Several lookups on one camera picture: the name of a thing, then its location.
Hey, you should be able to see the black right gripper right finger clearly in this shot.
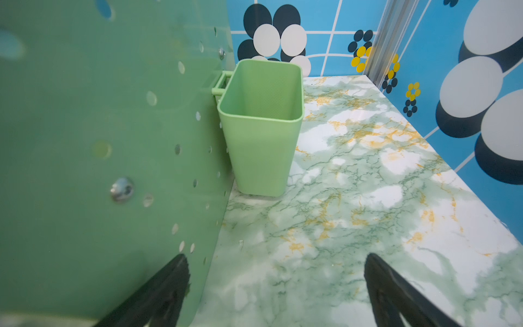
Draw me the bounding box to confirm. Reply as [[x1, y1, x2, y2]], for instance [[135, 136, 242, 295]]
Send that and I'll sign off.
[[364, 253, 459, 327]]

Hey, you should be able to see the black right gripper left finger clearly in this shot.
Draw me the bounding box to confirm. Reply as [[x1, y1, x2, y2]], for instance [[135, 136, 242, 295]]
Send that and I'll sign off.
[[96, 253, 190, 326]]

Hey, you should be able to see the green wooden shelf unit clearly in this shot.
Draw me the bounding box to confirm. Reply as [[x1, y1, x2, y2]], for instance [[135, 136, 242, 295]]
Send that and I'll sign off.
[[1, 1, 234, 326]]

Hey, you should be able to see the green plastic hanging bin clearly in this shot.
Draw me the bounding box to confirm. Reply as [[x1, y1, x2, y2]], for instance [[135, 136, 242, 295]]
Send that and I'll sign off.
[[212, 59, 305, 197]]

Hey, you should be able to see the aluminium corner post right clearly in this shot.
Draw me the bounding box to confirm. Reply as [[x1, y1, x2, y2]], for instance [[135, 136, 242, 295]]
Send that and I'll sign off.
[[364, 0, 418, 87]]

